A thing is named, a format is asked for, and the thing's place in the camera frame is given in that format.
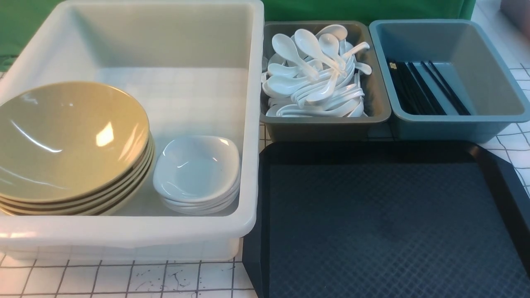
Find white square sauce dish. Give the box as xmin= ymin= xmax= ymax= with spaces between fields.
xmin=153 ymin=135 xmax=241 ymax=205

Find beige noodle bowl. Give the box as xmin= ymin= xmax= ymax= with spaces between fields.
xmin=0 ymin=81 xmax=150 ymax=202

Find pile of white soup spoons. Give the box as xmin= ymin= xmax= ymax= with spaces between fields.
xmin=262 ymin=24 xmax=372 ymax=118

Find stack of white sauce dishes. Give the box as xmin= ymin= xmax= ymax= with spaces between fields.
xmin=160 ymin=186 xmax=240 ymax=215

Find large white plastic tub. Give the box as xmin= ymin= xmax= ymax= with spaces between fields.
xmin=1 ymin=0 xmax=264 ymax=262

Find black textured serving tray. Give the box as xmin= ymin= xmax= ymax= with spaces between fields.
xmin=242 ymin=141 xmax=530 ymax=298

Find black chopsticks in bin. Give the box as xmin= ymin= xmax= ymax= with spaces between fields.
xmin=386 ymin=59 xmax=471 ymax=116

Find stack of beige bowls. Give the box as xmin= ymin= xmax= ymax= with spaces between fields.
xmin=1 ymin=131 xmax=155 ymax=216

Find blue plastic chopstick bin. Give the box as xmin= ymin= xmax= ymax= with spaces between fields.
xmin=369 ymin=19 xmax=529 ymax=143

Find green backdrop cloth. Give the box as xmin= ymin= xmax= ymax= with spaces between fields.
xmin=0 ymin=0 xmax=475 ymax=73

